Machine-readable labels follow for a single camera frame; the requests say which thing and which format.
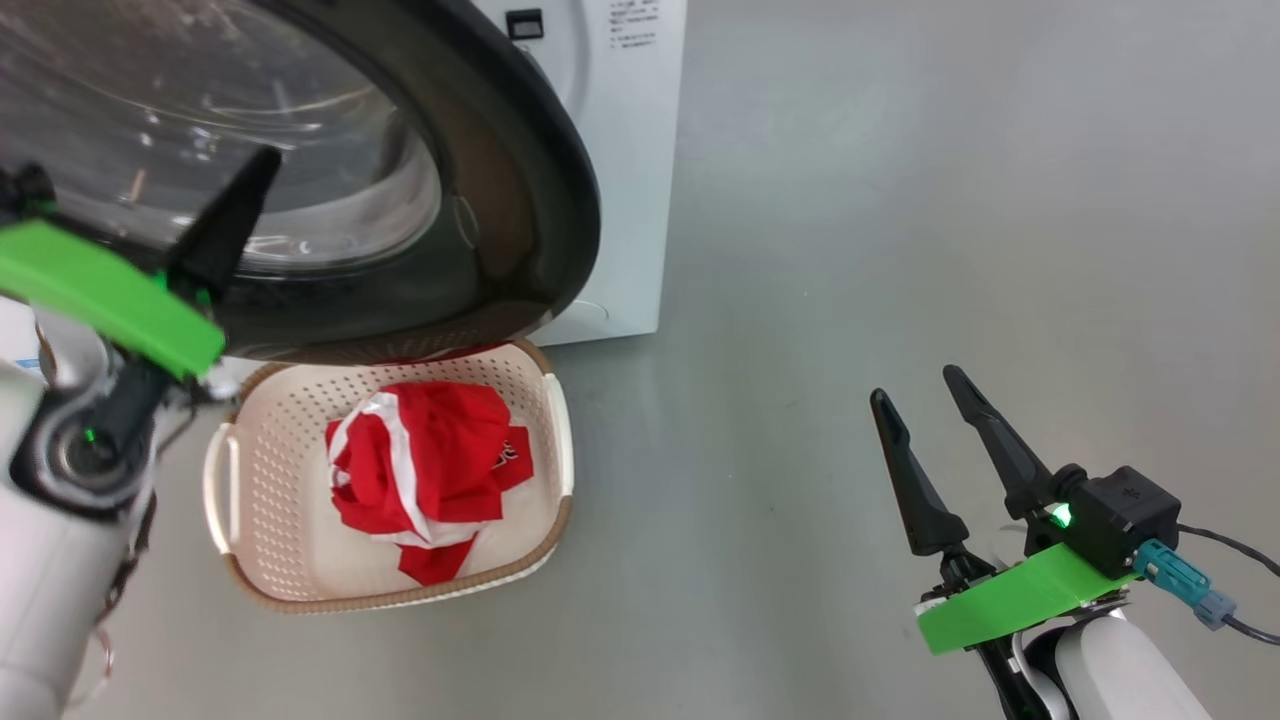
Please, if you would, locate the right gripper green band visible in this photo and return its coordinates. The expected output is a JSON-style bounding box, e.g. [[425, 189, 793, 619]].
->
[[869, 364, 1141, 661]]

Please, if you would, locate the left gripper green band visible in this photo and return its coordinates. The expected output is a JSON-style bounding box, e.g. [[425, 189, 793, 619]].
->
[[0, 147, 284, 456]]

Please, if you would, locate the dark round glass washer door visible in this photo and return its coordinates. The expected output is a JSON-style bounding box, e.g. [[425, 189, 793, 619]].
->
[[0, 0, 603, 366]]

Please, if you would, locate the red and white garment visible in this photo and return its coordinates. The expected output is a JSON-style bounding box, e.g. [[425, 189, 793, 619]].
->
[[325, 380, 534, 587]]

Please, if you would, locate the cream perforated laundry basket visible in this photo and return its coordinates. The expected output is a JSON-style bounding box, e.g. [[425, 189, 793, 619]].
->
[[203, 338, 576, 614]]

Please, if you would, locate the white front-load washing machine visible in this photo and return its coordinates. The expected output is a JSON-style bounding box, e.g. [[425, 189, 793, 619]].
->
[[0, 0, 689, 391]]

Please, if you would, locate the black cable teal connector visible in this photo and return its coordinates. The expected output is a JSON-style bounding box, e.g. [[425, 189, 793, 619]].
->
[[1133, 525, 1280, 646]]

